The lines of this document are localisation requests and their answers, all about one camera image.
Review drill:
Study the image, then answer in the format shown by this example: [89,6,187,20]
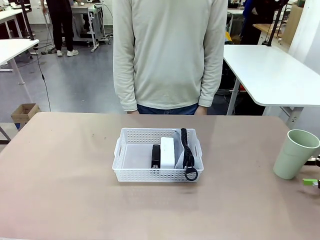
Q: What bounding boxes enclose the white background desk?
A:
[0,8,25,38]

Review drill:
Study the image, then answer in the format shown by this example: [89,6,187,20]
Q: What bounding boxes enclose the brown cardboard panel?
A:
[283,4,305,46]

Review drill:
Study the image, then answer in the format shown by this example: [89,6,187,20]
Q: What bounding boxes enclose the large white table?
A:
[221,44,320,129]

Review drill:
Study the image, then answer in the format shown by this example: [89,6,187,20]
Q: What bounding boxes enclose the beige sweater torso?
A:
[112,0,229,110]

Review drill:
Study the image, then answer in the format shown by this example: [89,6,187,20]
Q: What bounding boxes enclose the black slanted stand pole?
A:
[265,0,287,48]

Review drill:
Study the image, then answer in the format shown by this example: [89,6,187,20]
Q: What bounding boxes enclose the person's right forearm beige sleeve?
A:
[112,47,139,112]

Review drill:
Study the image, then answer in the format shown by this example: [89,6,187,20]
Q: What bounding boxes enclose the thin black hanging cable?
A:
[31,46,51,113]

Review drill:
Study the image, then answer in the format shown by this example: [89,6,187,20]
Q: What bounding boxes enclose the person's left forearm beige sleeve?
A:
[198,47,225,108]

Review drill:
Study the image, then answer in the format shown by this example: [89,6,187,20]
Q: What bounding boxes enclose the open cardboard box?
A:
[10,103,42,124]

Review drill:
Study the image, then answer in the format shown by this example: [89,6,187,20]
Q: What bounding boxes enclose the white power strip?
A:
[159,136,177,170]

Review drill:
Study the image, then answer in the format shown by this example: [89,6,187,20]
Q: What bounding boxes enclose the small white table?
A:
[0,38,41,101]

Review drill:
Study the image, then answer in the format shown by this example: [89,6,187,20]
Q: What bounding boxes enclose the pale green plastic cup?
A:
[272,129,320,180]

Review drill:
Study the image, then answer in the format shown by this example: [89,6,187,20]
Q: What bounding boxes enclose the bystander in dark blue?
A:
[240,0,277,46]

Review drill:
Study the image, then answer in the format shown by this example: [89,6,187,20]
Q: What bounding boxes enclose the black strap with ring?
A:
[170,127,201,182]

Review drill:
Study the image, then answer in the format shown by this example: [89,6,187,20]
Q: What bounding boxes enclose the black vertical pole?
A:
[17,0,35,41]

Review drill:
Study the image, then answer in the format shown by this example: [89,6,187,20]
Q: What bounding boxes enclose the bystander in black clothes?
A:
[41,0,80,57]

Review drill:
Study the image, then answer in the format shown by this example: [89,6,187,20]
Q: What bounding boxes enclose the blue jeans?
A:
[136,103,200,116]

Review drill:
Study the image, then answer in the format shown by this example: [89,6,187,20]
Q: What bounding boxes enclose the grey workbench desk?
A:
[69,1,106,53]

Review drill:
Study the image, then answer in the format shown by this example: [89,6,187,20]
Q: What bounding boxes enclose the black stapler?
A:
[150,144,162,169]

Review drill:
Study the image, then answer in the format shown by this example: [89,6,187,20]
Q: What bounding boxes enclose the wooden top table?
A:
[252,22,294,46]

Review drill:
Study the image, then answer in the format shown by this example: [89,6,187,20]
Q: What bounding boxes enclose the white perforated plastic basket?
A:
[111,127,205,183]

